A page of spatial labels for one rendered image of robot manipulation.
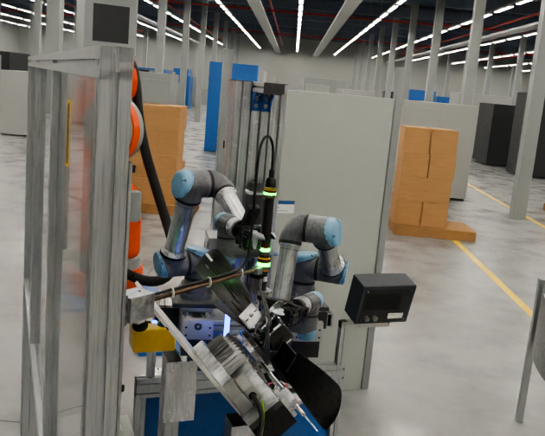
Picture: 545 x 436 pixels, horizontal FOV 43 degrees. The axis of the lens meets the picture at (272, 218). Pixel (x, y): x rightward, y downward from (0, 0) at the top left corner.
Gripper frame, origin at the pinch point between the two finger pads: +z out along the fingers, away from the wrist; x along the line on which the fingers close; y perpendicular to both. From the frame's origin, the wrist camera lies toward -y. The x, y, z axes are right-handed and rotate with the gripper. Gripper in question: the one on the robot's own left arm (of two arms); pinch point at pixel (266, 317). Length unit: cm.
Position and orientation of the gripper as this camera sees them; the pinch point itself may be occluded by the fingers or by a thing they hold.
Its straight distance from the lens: 259.6
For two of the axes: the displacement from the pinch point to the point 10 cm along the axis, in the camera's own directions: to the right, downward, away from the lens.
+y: 8.3, 2.7, -4.9
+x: -1.7, 9.5, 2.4
